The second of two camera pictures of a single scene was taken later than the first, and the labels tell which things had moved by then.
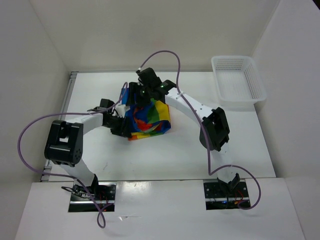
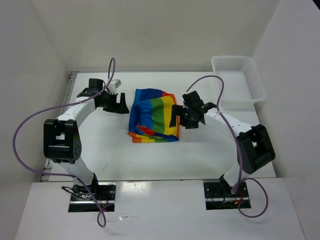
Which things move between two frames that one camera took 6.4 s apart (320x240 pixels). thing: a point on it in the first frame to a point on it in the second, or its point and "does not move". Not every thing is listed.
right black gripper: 134,88 to 177,109
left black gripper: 122,130 to 121,107
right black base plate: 218,197 does not move
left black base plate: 100,195 does not move
